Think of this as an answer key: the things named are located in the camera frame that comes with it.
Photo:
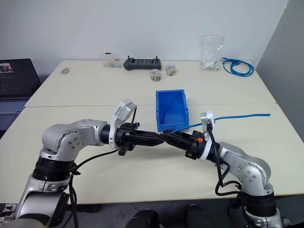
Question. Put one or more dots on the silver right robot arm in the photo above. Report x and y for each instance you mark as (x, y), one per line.
(249, 168)

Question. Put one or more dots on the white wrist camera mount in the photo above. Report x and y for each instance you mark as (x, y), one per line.
(123, 111)
(211, 136)

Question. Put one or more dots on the clear bag of white couplers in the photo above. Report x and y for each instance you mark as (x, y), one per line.
(211, 54)

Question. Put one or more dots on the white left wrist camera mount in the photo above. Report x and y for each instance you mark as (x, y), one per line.
(123, 111)

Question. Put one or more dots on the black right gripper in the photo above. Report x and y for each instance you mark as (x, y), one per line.
(196, 146)

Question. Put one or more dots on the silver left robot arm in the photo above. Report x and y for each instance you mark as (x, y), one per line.
(71, 140)

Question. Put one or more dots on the black handheld controller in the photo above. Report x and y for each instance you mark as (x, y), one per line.
(142, 64)

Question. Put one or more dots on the blue plastic bin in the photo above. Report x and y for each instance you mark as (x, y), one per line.
(172, 111)

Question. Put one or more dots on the clear box of small parts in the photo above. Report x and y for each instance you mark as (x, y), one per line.
(109, 60)

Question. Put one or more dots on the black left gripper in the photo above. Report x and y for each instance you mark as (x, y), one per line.
(126, 137)

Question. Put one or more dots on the dark rounded shape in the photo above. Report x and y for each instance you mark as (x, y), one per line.
(145, 219)

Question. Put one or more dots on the small clear jar of beads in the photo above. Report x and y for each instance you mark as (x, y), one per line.
(170, 69)
(155, 75)

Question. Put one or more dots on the dark grey laptop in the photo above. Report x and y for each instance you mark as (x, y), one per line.
(14, 80)

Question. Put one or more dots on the grey partition panel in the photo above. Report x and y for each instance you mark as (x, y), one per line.
(282, 59)

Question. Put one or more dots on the small brown round disc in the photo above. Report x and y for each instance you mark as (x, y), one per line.
(64, 71)

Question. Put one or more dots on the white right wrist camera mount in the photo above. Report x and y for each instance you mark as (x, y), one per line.
(211, 136)

